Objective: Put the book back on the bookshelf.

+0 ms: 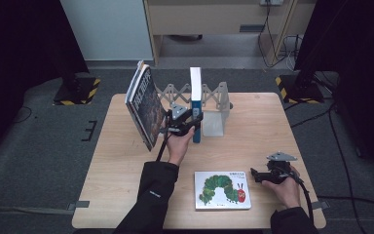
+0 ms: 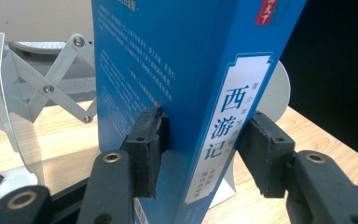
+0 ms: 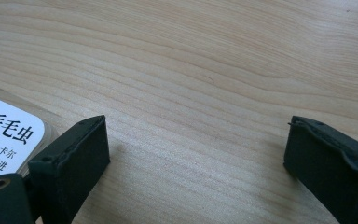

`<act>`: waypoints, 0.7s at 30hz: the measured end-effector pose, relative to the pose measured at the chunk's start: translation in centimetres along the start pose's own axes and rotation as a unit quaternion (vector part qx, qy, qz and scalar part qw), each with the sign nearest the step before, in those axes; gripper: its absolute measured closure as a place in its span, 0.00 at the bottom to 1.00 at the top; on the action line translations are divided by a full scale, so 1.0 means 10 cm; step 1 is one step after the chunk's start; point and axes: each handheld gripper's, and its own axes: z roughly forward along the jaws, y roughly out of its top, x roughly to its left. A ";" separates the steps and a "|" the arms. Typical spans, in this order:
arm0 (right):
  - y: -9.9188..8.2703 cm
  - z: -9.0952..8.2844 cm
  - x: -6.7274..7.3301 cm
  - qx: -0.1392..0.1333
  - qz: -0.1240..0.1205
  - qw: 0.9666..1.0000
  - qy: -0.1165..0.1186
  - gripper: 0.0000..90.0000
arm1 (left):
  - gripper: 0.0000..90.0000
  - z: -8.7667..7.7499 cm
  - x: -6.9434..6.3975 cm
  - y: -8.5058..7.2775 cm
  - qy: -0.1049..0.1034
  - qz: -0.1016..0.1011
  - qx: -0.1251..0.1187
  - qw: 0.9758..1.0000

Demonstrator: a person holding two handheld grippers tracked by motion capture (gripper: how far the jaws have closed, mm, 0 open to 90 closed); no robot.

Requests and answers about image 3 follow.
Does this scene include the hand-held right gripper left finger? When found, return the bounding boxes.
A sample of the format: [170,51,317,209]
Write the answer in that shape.
[27,115,111,224]

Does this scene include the white board book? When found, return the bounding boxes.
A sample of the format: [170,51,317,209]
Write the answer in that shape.
[0,91,60,185]

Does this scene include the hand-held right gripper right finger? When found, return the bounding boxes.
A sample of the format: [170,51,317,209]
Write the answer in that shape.
[282,115,358,224]

